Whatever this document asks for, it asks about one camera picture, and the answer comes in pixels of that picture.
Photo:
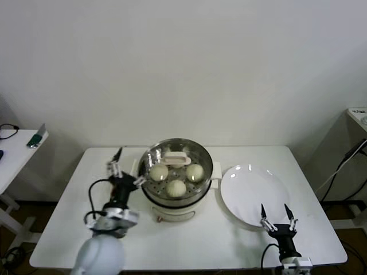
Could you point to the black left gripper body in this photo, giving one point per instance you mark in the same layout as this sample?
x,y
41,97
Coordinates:
x,y
123,186

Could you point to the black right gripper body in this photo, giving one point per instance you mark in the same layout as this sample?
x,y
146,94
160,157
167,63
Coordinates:
x,y
285,237

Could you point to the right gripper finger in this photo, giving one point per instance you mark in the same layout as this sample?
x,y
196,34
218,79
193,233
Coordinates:
x,y
268,224
293,223

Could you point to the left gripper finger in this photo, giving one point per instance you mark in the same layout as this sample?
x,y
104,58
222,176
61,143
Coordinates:
x,y
114,167
140,181

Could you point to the pale left robot arm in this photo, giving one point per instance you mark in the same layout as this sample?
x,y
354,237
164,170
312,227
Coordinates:
x,y
100,255

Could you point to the perforated steel steamer basket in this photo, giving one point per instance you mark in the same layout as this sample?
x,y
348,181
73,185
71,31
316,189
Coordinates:
x,y
206,183

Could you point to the white round plate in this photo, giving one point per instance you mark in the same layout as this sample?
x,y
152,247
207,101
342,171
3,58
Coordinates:
x,y
246,192

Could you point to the white electric cooker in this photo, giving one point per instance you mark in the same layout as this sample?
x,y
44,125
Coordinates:
x,y
172,213

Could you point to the white side table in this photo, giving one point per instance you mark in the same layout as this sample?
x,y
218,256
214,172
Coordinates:
x,y
17,149

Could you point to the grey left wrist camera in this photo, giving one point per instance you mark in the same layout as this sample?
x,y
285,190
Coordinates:
x,y
132,219

